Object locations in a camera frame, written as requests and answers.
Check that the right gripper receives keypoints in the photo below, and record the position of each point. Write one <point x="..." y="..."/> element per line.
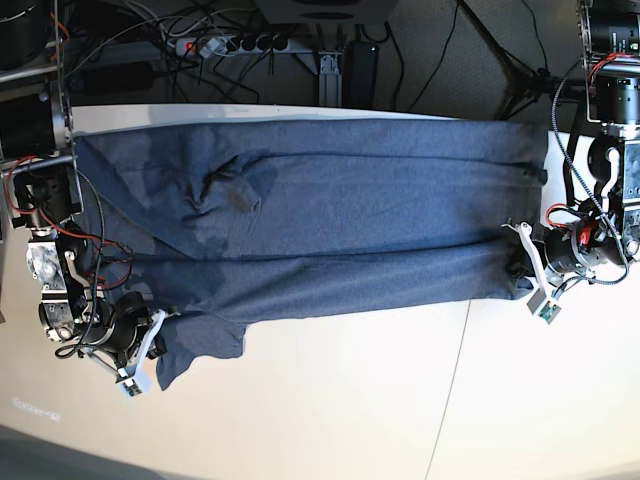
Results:
<point x="119" y="329"/>

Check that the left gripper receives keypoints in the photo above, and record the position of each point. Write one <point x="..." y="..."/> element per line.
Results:
<point x="562" y="256"/>

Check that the blue grey T-shirt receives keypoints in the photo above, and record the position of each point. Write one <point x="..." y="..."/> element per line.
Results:
<point x="238" y="223"/>

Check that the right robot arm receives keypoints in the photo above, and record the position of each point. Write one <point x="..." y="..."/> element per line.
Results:
<point x="41" y="190"/>

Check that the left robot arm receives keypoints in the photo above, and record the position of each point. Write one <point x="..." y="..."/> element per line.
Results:
<point x="601" y="156"/>

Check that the black power adapter brick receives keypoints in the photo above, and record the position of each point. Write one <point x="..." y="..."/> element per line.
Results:
<point x="360" y="75"/>

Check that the white power strip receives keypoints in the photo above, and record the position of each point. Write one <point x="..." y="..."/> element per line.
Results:
<point x="230" y="46"/>

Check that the aluminium table frame post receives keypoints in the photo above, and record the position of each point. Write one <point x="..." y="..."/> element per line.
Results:
<point x="321" y="54"/>

